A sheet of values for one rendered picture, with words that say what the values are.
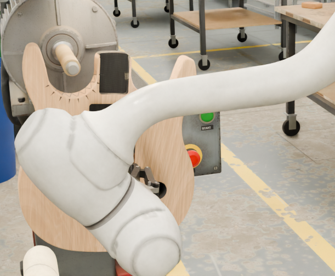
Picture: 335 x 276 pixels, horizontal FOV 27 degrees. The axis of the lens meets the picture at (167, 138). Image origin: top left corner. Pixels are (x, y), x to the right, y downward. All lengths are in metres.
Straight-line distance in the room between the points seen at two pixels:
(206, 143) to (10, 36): 0.50
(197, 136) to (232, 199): 2.29
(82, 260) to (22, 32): 0.65
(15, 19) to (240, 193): 2.63
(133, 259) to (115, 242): 0.04
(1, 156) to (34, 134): 3.40
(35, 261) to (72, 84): 0.91
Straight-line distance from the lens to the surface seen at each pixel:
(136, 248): 0.95
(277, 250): 3.31
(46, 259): 0.65
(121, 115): 0.95
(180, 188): 1.39
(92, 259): 1.85
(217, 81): 0.97
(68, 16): 1.50
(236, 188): 4.02
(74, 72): 1.28
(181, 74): 1.33
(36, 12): 1.49
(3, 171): 4.37
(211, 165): 1.63
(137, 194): 0.99
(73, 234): 1.38
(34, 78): 1.29
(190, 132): 1.59
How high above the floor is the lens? 1.50
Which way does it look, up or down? 18 degrees down
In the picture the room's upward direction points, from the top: 3 degrees counter-clockwise
